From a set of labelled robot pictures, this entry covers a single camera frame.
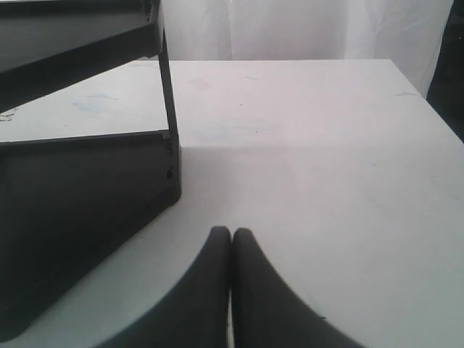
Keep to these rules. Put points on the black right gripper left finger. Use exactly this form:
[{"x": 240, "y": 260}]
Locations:
[{"x": 194, "y": 313}]

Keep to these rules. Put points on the black two-tier metal rack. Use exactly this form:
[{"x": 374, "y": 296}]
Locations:
[{"x": 68, "y": 202}]

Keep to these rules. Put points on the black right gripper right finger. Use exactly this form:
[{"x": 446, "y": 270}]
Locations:
[{"x": 265, "y": 310}]

